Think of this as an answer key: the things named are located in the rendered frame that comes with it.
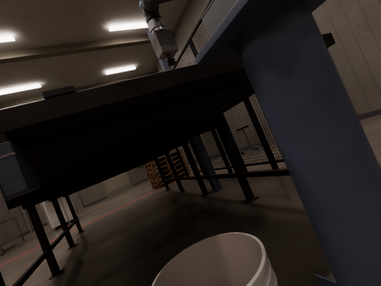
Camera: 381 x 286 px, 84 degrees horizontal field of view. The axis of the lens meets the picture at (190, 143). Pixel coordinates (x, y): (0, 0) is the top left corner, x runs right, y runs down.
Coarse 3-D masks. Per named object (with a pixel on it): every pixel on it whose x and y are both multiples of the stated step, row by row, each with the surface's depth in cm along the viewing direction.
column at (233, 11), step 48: (240, 0) 38; (288, 0) 41; (240, 48) 49; (288, 48) 41; (288, 96) 43; (336, 96) 41; (288, 144) 46; (336, 144) 41; (336, 192) 42; (336, 240) 44
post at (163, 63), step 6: (150, 36) 290; (162, 60) 287; (162, 66) 291; (168, 66) 288; (192, 138) 288; (198, 138) 285; (198, 144) 284; (198, 150) 284; (204, 150) 285; (198, 156) 291; (204, 156) 284; (204, 162) 282; (210, 162) 285; (204, 168) 288; (210, 168) 284; (210, 174) 282; (210, 180) 285; (216, 180) 283; (216, 186) 282; (222, 186) 288
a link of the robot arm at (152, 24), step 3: (153, 18) 93; (156, 18) 93; (159, 18) 94; (150, 21) 94; (153, 21) 93; (156, 21) 93; (159, 21) 94; (162, 21) 95; (147, 24) 95; (150, 24) 94; (153, 24) 93; (156, 24) 93; (159, 24) 93; (162, 24) 94; (150, 27) 94; (153, 27) 93; (156, 27) 94; (150, 30) 95
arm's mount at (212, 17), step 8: (216, 0) 48; (224, 0) 46; (232, 0) 44; (208, 8) 51; (216, 8) 49; (224, 8) 47; (208, 16) 52; (216, 16) 49; (224, 16) 47; (208, 24) 53; (216, 24) 50; (208, 32) 54
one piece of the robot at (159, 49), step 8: (152, 32) 95; (160, 32) 93; (168, 32) 95; (152, 40) 96; (160, 40) 92; (168, 40) 94; (160, 48) 92; (168, 48) 93; (176, 48) 95; (160, 56) 95; (168, 56) 96
